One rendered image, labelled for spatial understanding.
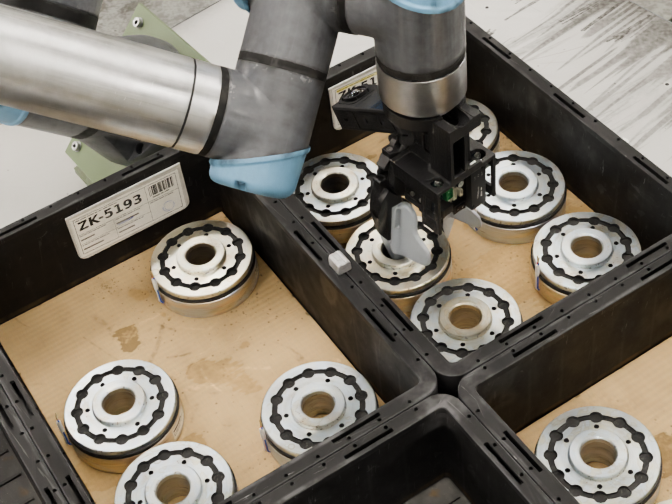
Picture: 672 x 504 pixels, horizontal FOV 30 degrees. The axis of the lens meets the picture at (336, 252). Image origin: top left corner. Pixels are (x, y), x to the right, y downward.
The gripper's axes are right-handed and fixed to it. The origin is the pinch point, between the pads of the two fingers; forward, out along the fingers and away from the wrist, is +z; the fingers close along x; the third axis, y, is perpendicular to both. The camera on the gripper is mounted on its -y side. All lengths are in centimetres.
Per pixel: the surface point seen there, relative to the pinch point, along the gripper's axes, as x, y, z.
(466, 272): 1.6, 5.0, 2.2
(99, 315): -27.5, -16.5, 2.3
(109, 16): 48, -166, 86
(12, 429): -42.2, -2.5, -7.8
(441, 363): -12.7, 17.1, -7.8
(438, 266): -1.7, 4.6, -1.0
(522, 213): 9.0, 5.2, -0.8
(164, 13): 58, -157, 86
